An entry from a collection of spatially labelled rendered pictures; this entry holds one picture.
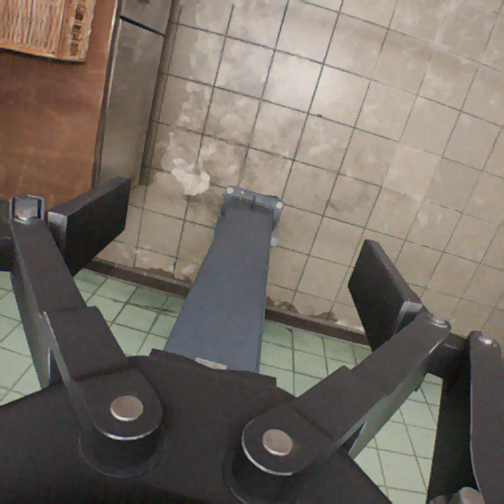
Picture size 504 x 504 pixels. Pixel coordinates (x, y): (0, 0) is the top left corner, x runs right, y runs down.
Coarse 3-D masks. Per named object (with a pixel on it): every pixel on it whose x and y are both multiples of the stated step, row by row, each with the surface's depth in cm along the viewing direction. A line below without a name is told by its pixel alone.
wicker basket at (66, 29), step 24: (0, 0) 91; (24, 0) 90; (48, 0) 91; (72, 0) 81; (0, 24) 93; (24, 24) 93; (48, 24) 93; (72, 24) 85; (24, 48) 81; (48, 48) 95; (72, 48) 89
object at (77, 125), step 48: (96, 0) 91; (144, 0) 104; (0, 48) 97; (96, 48) 96; (144, 48) 121; (0, 96) 102; (48, 96) 102; (96, 96) 101; (144, 96) 135; (0, 144) 108; (48, 144) 107; (96, 144) 107; (144, 144) 152; (0, 192) 114; (48, 192) 113
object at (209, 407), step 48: (192, 384) 8; (240, 384) 8; (0, 432) 6; (48, 432) 6; (192, 432) 7; (240, 432) 7; (0, 480) 5; (48, 480) 5; (96, 480) 6; (144, 480) 6; (192, 480) 6; (336, 480) 7
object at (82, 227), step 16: (96, 192) 16; (112, 192) 18; (128, 192) 20; (64, 208) 14; (80, 208) 14; (96, 208) 16; (112, 208) 18; (48, 224) 14; (64, 224) 14; (80, 224) 15; (96, 224) 17; (112, 224) 19; (64, 240) 14; (80, 240) 15; (96, 240) 17; (112, 240) 19; (64, 256) 14; (80, 256) 16
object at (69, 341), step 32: (32, 224) 13; (32, 256) 11; (32, 288) 10; (64, 288) 10; (32, 320) 10; (64, 320) 8; (96, 320) 8; (32, 352) 10; (64, 352) 7; (96, 352) 7; (96, 384) 6; (128, 384) 7; (96, 416) 6; (128, 416) 6; (160, 416) 6; (96, 448) 6; (128, 448) 6
